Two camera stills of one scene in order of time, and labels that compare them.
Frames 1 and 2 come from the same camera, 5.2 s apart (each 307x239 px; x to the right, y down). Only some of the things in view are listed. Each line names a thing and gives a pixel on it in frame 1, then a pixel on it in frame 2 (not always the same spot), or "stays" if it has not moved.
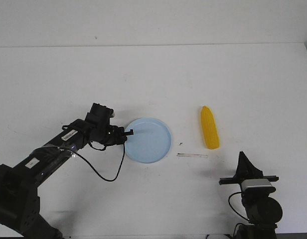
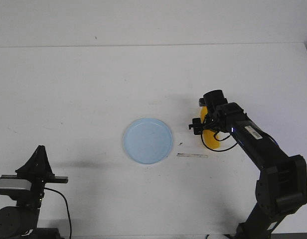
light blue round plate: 151,141 stays
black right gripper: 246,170 → 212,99
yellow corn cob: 210,132 stays
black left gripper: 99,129 → 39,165
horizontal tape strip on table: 186,155 stays
